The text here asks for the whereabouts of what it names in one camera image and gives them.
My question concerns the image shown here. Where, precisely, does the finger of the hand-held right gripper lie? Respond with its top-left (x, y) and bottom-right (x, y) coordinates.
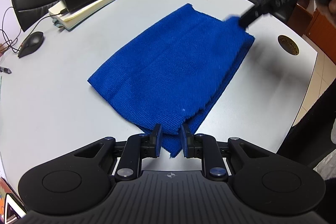
top-left (240, 4), bottom-right (272, 29)

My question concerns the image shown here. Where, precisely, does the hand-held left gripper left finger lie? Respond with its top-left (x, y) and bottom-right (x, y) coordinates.
top-left (67, 123), bottom-right (163, 181)

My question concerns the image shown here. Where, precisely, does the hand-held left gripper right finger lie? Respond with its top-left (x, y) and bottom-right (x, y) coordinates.
top-left (181, 123), bottom-right (279, 182)

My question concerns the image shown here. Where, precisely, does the blue towel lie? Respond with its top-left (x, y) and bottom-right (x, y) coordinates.
top-left (87, 3), bottom-right (256, 159)

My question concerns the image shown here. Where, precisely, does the brown wooden cabinet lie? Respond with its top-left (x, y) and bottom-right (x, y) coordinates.
top-left (297, 2), bottom-right (336, 64)

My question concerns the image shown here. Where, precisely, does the person's dark clothing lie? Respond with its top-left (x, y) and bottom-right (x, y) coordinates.
top-left (277, 88), bottom-right (336, 180)

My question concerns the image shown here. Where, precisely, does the cream notebook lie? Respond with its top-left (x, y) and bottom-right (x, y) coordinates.
top-left (48, 0), bottom-right (147, 30)

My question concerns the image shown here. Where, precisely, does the black computer mouse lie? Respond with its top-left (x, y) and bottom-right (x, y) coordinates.
top-left (17, 31), bottom-right (45, 58)

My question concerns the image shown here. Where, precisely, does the white tablet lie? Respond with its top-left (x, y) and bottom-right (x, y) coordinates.
top-left (0, 176), bottom-right (27, 224)

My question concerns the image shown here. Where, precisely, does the brass desk cable grommet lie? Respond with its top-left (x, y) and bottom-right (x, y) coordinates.
top-left (278, 35), bottom-right (300, 56)

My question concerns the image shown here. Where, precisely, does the black mouse cable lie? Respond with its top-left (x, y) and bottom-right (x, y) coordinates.
top-left (0, 6), bottom-right (69, 54)

